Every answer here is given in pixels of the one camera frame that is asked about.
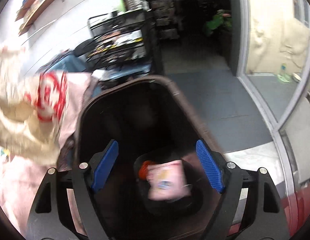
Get orange foam fruit net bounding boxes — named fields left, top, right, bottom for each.
left=138, top=160, right=155, bottom=180

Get pink snack wrapper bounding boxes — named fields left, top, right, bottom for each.
left=146, top=160, right=191, bottom=201

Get dark brown trash bin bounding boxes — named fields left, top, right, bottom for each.
left=75, top=76, right=220, bottom=239

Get pink polka dot bedspread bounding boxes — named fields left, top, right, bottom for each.
left=0, top=71, right=92, bottom=235

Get black round stool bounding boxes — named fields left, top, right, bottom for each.
left=73, top=38, right=96, bottom=57

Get black mesh drawer cart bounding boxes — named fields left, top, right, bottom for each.
left=85, top=9, right=153, bottom=70

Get potted plant pink flowers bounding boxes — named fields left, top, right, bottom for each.
left=207, top=9, right=232, bottom=34

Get upper wooden wall shelf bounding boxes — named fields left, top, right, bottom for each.
left=15, top=0, right=35, bottom=21

